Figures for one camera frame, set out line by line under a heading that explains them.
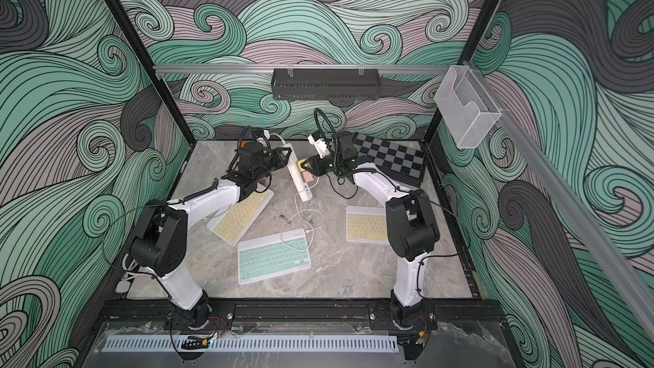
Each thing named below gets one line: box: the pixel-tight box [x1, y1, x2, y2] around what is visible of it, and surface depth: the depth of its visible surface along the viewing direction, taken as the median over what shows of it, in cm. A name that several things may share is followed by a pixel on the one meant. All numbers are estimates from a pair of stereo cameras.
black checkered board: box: [353, 132, 428, 188], surface depth 113 cm
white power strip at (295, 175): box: [281, 142, 313, 202], surface depth 90 cm
